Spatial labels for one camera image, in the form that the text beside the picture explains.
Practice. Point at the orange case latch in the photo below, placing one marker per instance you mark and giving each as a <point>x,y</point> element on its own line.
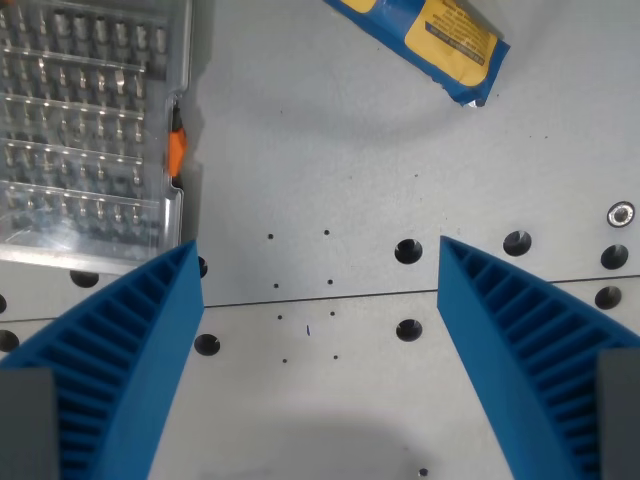
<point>176,152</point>

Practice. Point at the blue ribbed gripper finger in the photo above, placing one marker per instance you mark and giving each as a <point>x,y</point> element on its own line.
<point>505,345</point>
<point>145,350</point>

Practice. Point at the blue and yellow bag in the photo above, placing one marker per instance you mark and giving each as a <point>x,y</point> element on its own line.
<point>430,40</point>

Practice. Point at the clear plastic bit set case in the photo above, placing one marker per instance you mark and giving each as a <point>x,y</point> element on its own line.
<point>80,130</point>

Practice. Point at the silver bolt in table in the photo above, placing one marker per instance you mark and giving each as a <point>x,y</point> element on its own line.
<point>621,214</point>

